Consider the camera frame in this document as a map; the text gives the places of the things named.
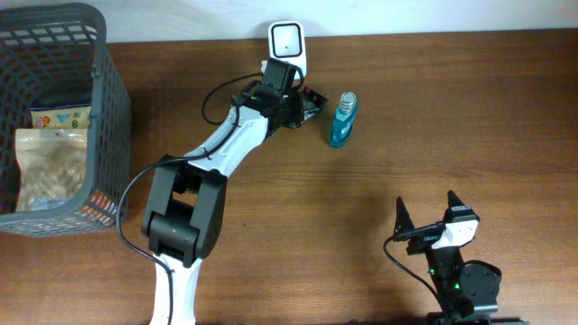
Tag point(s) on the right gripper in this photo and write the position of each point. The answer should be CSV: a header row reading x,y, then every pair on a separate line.
x,y
424,231

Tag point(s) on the white barcode scanner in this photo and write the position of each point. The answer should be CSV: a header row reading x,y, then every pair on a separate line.
x,y
286,42

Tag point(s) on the blue mouthwash bottle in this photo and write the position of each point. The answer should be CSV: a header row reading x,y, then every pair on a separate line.
x,y
342,123

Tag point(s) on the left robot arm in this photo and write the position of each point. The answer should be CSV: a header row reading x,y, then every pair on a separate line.
x,y
184,212

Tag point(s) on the beige kraft paper pouch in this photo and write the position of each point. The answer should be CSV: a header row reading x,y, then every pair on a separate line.
x,y
53,164

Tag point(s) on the yellow wet wipes pack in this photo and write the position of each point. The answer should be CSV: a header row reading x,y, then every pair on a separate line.
x,y
61,117

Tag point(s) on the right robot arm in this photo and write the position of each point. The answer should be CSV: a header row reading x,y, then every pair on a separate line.
x,y
466,291

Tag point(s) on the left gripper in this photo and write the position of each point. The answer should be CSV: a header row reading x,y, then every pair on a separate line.
x,y
293,114

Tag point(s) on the dark grey plastic basket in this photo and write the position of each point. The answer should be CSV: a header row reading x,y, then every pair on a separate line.
x,y
58,53

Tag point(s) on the black and red snack packet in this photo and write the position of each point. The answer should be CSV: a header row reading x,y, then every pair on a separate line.
x,y
313,103

